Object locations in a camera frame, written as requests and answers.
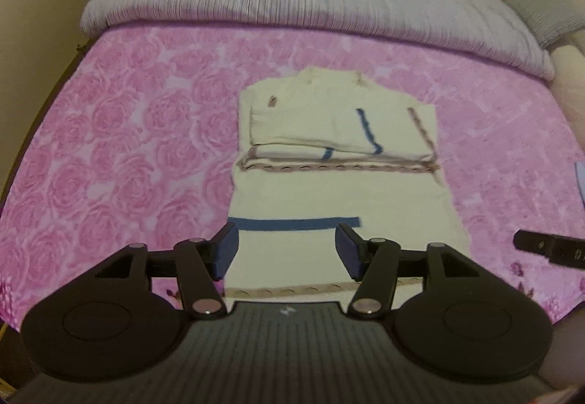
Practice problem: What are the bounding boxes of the grey quilted duvet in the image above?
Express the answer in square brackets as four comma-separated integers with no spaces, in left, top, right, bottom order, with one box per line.
[79,0,554,80]

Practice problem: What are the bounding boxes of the pink floral blanket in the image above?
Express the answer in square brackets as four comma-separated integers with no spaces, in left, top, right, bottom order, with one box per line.
[1,25,584,327]

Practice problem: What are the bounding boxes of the cream knit sweater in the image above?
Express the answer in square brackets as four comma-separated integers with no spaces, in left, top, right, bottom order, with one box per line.
[225,67,470,302]

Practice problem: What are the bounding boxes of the grey knit pillow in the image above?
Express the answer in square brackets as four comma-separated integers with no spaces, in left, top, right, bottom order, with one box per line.
[506,0,584,49]

